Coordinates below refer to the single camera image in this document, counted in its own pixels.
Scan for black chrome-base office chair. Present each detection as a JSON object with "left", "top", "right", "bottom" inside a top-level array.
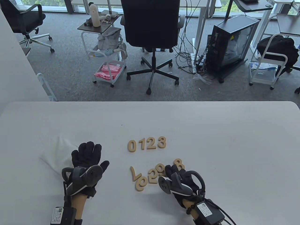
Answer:
[{"left": 0, "top": 0, "right": 55, "bottom": 53}]

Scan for black high-back office chair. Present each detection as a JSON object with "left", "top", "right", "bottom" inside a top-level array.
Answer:
[{"left": 120, "top": 0, "right": 185, "bottom": 95}]

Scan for tangle of black cables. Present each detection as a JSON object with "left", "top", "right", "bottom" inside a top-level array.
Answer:
[{"left": 171, "top": 0, "right": 208, "bottom": 73}]

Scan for flat white box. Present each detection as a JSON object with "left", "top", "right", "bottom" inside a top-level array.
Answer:
[{"left": 101, "top": 10, "right": 118, "bottom": 18}]

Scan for black computer tower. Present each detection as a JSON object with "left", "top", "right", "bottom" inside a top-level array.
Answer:
[{"left": 206, "top": 15, "right": 260, "bottom": 83}]

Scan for black bag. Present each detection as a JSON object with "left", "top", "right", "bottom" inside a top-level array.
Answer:
[{"left": 257, "top": 35, "right": 300, "bottom": 76}]

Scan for grey handheld tracking controller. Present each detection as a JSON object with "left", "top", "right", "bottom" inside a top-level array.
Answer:
[
  {"left": 158, "top": 171, "right": 206, "bottom": 196},
  {"left": 61, "top": 165, "right": 103, "bottom": 195}
]

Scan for white rolling cart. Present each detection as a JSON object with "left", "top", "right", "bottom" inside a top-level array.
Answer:
[{"left": 249, "top": 33, "right": 289, "bottom": 90}]

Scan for person's left forearm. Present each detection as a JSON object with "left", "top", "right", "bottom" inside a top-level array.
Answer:
[{"left": 70, "top": 195, "right": 87, "bottom": 219}]

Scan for pile of wooden number blocks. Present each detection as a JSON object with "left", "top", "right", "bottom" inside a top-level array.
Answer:
[{"left": 130, "top": 159, "right": 185, "bottom": 191}]

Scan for black wrist sensor box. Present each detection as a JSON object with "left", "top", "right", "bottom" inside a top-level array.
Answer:
[
  {"left": 196, "top": 199, "right": 225, "bottom": 224},
  {"left": 50, "top": 206, "right": 77, "bottom": 225}
]

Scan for grey backpack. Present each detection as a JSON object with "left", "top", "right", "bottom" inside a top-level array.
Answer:
[{"left": 97, "top": 27, "right": 128, "bottom": 59}]

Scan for dark-topped white-frame desk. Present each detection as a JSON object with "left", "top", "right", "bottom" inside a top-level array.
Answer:
[{"left": 250, "top": 0, "right": 300, "bottom": 55}]

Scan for black standing desk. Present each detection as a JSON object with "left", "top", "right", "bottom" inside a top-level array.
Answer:
[{"left": 224, "top": 0, "right": 274, "bottom": 22}]

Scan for person's right hand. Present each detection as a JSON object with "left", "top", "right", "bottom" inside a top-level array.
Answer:
[{"left": 165, "top": 165, "right": 205, "bottom": 208}]

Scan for white drawstring cloth bag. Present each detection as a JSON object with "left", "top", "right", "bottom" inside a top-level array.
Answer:
[{"left": 40, "top": 135, "right": 79, "bottom": 175}]

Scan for person's left hand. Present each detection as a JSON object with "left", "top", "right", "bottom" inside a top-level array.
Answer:
[{"left": 61, "top": 141, "right": 110, "bottom": 197}]

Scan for light blue pouch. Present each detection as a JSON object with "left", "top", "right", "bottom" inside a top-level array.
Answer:
[{"left": 92, "top": 48, "right": 120, "bottom": 58}]

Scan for clear plastic wrapper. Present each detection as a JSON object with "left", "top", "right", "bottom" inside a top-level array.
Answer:
[{"left": 193, "top": 73, "right": 212, "bottom": 85}]

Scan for person's right forearm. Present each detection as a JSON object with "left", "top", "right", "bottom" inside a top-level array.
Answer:
[{"left": 182, "top": 199, "right": 199, "bottom": 225}]

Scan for white cart with dark top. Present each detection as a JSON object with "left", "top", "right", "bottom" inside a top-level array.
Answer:
[{"left": 77, "top": 14, "right": 127, "bottom": 88}]

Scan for pink folded cloths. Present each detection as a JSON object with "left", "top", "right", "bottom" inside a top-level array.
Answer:
[{"left": 95, "top": 64, "right": 122, "bottom": 81}]

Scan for black sensor cable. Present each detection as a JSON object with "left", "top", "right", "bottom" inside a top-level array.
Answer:
[{"left": 211, "top": 202, "right": 237, "bottom": 225}]

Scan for white metal rack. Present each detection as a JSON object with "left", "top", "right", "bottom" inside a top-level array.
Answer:
[{"left": 36, "top": 73, "right": 58, "bottom": 101}]

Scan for cream cylindrical device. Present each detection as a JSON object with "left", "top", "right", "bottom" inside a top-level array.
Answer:
[{"left": 89, "top": 4, "right": 101, "bottom": 27}]

